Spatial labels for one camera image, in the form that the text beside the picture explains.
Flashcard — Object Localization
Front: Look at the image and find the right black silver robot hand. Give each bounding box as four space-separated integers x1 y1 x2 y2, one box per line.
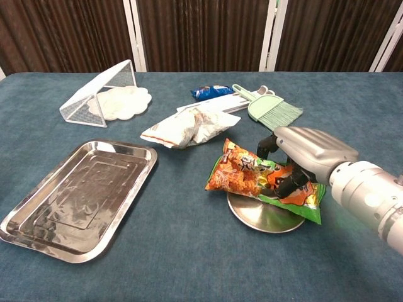
256 125 360 201

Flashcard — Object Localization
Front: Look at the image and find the orange green snack packet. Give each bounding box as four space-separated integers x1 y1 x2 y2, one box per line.
204 138 327 226

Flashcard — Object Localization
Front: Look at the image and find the white snack packet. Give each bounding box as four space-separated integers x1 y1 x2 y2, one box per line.
140 107 242 149

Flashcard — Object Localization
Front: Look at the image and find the green hand brush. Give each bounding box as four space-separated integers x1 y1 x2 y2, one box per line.
232 83 304 131

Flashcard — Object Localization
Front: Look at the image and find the round stainless steel plate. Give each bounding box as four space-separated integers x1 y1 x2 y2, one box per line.
226 191 306 233

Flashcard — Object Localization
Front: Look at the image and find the white plastic sealing clip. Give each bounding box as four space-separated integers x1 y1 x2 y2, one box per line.
188 90 276 115
176 89 268 113

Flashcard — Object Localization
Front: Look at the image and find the blue snack wrapper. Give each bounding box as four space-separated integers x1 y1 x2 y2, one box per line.
190 84 232 101

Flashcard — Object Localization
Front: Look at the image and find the blue felt table cover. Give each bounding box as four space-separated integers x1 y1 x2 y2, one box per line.
0 71 403 302

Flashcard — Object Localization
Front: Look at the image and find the white scalloped coaster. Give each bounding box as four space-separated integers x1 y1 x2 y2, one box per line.
87 85 153 121

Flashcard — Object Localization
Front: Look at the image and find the rectangular stainless steel tray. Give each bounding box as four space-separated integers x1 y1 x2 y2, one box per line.
0 139 159 264

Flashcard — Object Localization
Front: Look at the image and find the white wire mesh rack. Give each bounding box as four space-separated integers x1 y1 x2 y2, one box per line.
59 59 138 128

